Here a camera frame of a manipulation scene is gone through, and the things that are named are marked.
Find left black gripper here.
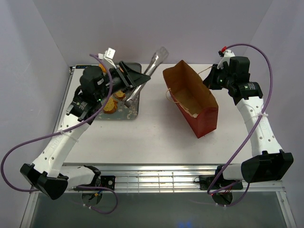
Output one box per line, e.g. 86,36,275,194
95,61,151,102

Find sliced bread piece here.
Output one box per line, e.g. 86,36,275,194
103,97,118,114
114,91,125,100

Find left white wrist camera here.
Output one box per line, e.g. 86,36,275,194
97,47,117,69

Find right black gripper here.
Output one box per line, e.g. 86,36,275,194
202,64,234,90

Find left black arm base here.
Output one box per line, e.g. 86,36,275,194
72,165,116,190

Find floral metal tray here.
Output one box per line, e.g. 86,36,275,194
95,92,140,121

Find purple cable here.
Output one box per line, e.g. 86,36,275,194
0,53,119,214
207,43,273,207

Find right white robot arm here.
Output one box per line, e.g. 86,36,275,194
203,56,294,190

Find metal serving tongs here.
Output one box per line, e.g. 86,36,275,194
124,46,170,108

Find long orange baguette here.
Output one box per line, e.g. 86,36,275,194
98,64,107,73

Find red paper bag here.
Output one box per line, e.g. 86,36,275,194
162,60,219,138

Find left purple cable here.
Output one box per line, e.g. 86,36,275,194
0,53,119,214

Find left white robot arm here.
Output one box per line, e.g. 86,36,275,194
20,61,151,200

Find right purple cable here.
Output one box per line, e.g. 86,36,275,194
207,43,273,207

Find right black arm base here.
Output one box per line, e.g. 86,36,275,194
193,166,244,190

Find aluminium frame rail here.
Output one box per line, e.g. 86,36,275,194
29,165,285,194

